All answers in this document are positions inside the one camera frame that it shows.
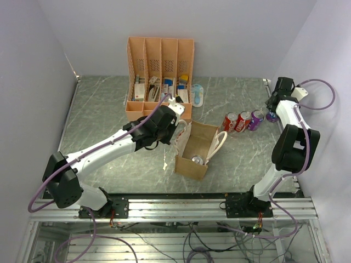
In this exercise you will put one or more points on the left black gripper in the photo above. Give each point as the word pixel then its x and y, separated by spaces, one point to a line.
pixel 166 140

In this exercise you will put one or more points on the patterned canvas tote bag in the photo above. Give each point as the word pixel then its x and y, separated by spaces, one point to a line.
pixel 197 139

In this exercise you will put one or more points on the purple Fanta can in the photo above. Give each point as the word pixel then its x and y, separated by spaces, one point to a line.
pixel 256 120
pixel 198 160
pixel 272 117

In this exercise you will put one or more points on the small white card box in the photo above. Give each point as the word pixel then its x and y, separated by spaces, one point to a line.
pixel 183 94

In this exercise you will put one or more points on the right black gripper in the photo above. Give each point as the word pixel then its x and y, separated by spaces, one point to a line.
pixel 267 104

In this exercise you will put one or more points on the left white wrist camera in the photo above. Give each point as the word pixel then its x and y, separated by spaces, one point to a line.
pixel 176 107

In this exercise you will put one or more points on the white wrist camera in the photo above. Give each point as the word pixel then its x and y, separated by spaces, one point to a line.
pixel 299 93
pixel 176 107

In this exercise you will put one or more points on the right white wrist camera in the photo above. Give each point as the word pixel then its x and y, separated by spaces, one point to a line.
pixel 299 93

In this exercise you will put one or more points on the red cola can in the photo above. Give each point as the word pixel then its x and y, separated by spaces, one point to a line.
pixel 244 118
pixel 229 122

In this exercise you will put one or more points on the peach plastic file organizer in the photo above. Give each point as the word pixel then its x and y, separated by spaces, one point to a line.
pixel 164 65

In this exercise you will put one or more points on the blue packaged razor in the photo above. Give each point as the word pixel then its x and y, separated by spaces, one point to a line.
pixel 197 93

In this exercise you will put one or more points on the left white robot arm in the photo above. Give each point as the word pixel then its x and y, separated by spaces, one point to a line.
pixel 66 188

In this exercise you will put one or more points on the aluminium mounting rail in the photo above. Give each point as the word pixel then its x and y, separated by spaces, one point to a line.
pixel 183 210

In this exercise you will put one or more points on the white stationery box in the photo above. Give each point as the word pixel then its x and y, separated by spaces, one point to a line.
pixel 139 91

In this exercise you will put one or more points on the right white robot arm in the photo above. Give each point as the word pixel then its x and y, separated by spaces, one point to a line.
pixel 294 150

